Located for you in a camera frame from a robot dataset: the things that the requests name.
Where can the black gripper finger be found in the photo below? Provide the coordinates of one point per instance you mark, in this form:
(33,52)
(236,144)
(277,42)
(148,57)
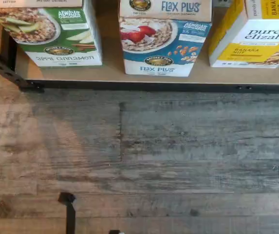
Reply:
(70,219)

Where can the black metal shelving rack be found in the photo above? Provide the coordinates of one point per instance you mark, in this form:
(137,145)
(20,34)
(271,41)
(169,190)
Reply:
(154,86)

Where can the blue flax plus oatmeal box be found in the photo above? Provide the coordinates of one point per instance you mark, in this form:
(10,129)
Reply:
(163,48)

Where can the green apple cinnamon oatmeal box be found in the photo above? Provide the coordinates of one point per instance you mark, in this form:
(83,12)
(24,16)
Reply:
(56,36)

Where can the yellow purely elizabeth oatmeal box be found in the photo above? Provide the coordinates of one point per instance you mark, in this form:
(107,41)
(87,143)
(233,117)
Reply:
(251,48)

